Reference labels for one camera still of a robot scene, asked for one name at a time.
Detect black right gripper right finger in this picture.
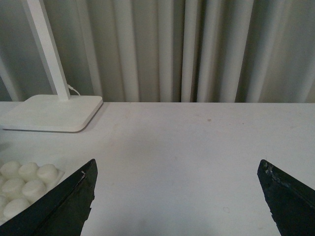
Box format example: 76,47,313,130
257,159,315,236

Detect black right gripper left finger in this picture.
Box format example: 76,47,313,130
0,159,98,236

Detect white studded base plate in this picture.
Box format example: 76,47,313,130
0,161,64,225

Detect white desk lamp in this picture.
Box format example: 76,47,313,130
0,0,103,132

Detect grey pleated curtain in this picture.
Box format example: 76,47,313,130
0,0,315,104

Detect white lamp cable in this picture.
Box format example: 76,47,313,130
67,84,81,96

